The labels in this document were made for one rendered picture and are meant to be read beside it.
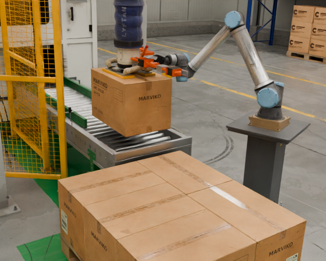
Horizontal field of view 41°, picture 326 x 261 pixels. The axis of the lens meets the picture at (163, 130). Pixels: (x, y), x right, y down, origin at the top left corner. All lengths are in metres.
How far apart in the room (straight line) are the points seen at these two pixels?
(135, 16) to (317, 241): 2.13
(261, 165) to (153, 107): 0.96
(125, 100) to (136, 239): 1.18
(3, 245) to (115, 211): 1.08
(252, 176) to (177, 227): 1.29
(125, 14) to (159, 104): 0.70
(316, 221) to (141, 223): 1.76
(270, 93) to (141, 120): 0.95
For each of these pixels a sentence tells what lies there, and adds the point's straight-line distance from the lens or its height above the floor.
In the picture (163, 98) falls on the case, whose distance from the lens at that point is 3.29.
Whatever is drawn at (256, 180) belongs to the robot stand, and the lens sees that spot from 3.54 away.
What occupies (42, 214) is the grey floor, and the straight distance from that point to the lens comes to 3.64.
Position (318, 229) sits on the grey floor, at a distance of 3.65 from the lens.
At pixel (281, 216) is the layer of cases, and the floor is 0.54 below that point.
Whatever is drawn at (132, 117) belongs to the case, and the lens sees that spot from 3.19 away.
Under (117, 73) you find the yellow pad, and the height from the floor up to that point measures 1.10.
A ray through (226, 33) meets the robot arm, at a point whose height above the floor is 1.41.
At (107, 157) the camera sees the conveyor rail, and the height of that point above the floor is 0.54.
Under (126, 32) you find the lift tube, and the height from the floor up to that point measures 1.41.
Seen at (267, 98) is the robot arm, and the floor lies 1.02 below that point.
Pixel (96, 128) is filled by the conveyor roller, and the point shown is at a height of 0.53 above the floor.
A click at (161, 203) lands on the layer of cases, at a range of 2.61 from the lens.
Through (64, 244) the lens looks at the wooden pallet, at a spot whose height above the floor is 0.09.
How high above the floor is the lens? 1.82
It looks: 20 degrees down
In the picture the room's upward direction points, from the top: 2 degrees clockwise
